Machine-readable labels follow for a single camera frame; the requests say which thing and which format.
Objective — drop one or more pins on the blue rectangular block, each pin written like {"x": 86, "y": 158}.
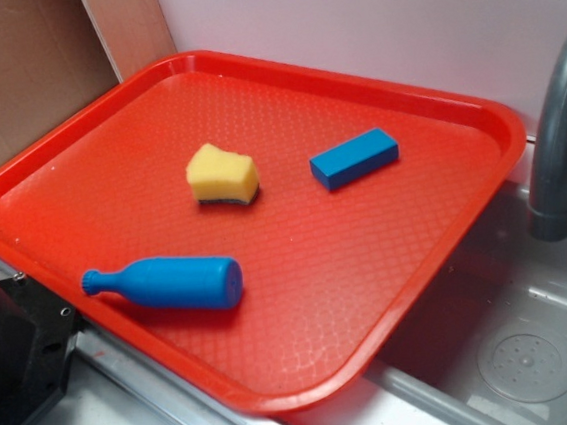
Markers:
{"x": 354, "y": 158}

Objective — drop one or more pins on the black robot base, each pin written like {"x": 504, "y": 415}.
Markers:
{"x": 37, "y": 337}

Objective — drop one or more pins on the red plastic tray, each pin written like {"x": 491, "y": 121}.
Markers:
{"x": 328, "y": 274}

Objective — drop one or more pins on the yellow sponge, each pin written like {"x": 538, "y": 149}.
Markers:
{"x": 216, "y": 176}

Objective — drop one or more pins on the blue plastic bottle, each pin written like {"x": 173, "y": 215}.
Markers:
{"x": 182, "y": 283}

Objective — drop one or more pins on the grey sink basin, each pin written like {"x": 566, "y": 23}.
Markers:
{"x": 426, "y": 373}

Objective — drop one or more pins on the sink drain cover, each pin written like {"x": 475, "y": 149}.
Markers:
{"x": 524, "y": 362}

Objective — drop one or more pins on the brown cardboard panel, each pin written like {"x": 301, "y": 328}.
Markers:
{"x": 56, "y": 56}

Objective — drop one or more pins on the grey faucet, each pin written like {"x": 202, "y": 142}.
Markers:
{"x": 547, "y": 204}

